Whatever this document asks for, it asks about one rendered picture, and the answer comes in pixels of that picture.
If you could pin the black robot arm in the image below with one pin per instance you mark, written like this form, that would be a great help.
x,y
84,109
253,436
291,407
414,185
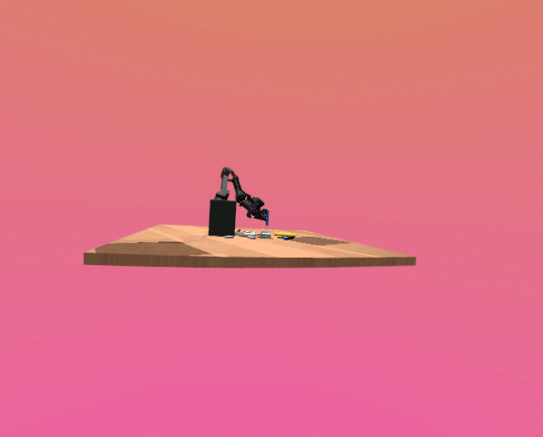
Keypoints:
x,y
240,194

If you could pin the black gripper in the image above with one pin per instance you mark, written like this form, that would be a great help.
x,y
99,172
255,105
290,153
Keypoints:
x,y
256,212

